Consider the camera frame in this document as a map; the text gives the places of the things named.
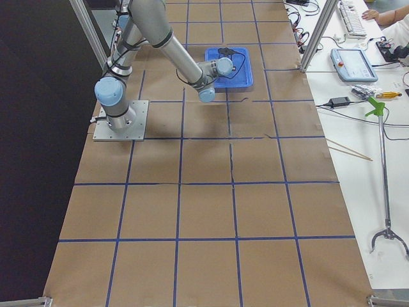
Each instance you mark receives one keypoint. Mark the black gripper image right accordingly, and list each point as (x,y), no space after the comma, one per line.
(224,56)

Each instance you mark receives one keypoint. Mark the robot arm image right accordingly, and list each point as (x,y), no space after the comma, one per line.
(148,21)

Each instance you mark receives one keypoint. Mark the blue plastic tray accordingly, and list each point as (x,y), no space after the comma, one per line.
(234,73)

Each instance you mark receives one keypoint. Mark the person hand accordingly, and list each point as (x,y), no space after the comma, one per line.
(370,15)

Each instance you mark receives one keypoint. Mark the teach pendant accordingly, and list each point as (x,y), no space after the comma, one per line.
(352,65)

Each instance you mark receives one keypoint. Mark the black power adapter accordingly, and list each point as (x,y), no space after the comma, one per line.
(339,102)

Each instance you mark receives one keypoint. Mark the white keyboard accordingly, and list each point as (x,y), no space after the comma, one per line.
(351,20)

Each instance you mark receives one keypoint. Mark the reacher grabber tool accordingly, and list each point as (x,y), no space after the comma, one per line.
(387,232)

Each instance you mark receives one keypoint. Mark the wooden chopstick pair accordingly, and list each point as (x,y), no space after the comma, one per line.
(346,150)

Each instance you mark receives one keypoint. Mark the aluminium frame post right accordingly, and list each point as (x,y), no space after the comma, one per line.
(320,27)

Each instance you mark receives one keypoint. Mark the metal base plate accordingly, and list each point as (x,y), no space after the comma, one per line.
(130,126)

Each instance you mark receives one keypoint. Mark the yellow handled tool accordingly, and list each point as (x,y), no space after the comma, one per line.
(389,94)

